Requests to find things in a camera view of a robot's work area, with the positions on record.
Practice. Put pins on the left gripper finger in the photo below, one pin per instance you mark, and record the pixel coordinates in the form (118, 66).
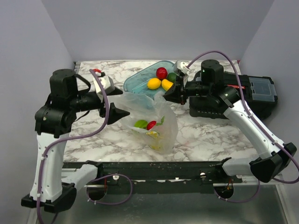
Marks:
(115, 114)
(116, 91)

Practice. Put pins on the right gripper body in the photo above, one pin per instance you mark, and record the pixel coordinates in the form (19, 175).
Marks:
(184, 90)

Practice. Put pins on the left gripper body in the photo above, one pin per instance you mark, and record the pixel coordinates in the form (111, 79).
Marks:
(103, 109)

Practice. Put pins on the green fake leaf fruit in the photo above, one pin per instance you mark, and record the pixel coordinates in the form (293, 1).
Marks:
(141, 124)

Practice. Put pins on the teal plastic container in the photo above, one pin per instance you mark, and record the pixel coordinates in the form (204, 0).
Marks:
(137, 83)

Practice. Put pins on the clear plastic lemon-print bag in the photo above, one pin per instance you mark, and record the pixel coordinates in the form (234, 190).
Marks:
(157, 109)

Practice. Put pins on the red fake apple front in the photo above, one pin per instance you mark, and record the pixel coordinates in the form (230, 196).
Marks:
(150, 125)

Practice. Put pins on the red fake apple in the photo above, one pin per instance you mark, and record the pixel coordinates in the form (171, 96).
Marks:
(161, 73)
(150, 125)

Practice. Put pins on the yellow-green fake starfruit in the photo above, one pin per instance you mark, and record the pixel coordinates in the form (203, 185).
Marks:
(152, 134)

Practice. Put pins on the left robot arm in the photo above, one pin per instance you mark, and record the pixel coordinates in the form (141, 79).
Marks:
(70, 93)

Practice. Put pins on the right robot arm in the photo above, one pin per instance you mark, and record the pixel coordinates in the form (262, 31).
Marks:
(273, 155)

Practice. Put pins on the yellow fake mango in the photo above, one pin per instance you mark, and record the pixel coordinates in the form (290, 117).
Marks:
(166, 84)

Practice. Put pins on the green fake lime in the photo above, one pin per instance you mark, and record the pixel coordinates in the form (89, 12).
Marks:
(172, 77)

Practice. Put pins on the yellow fake lemon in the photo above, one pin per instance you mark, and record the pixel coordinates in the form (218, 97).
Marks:
(154, 83)

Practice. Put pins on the red fake apple back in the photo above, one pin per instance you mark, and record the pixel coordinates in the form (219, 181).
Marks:
(161, 73)

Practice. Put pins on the black toolbox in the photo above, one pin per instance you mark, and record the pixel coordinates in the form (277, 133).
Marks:
(259, 92)

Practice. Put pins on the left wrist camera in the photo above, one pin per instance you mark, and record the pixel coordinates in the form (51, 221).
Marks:
(106, 82)

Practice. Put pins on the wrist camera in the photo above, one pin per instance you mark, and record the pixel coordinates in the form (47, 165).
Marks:
(180, 68)
(106, 82)

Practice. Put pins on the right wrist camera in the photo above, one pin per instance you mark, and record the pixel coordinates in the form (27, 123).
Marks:
(180, 68)

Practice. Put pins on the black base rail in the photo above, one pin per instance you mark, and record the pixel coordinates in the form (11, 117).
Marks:
(190, 169)

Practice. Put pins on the aluminium frame rail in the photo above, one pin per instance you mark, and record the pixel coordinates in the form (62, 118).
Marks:
(82, 175)

